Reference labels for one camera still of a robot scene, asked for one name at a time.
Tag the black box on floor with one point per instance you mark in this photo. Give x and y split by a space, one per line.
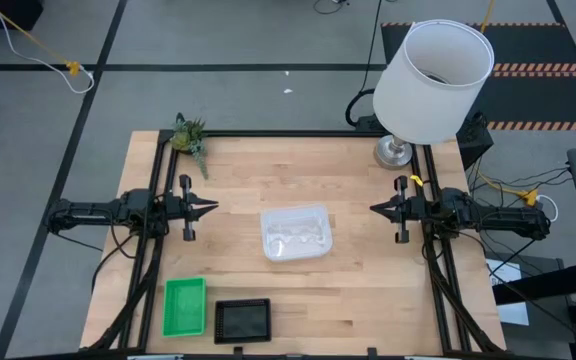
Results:
3 12

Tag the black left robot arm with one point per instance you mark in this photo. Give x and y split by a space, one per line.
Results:
93 212

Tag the table lamp with white shade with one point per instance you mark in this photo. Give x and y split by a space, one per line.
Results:
428 85

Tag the black aluminium table frame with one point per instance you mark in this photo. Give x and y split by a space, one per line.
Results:
288 133

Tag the black slotted plastic basket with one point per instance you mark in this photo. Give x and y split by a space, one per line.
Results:
215 322
243 321

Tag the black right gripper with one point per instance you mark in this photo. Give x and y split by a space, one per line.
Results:
403 210

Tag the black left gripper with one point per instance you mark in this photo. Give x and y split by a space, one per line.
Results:
187 210

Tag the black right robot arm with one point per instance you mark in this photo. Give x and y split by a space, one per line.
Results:
493 217

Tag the small green potted plant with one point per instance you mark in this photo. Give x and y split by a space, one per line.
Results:
190 140

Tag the green plastic mesh basket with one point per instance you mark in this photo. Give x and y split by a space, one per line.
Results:
184 306

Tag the white paper sheet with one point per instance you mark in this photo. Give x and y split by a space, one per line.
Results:
510 295

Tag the yellow tape tag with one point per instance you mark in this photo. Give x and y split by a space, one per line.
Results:
416 180

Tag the black floor mat striped edge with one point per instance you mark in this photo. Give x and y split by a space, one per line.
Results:
533 90

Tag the black power supply box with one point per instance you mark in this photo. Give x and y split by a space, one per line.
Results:
478 137

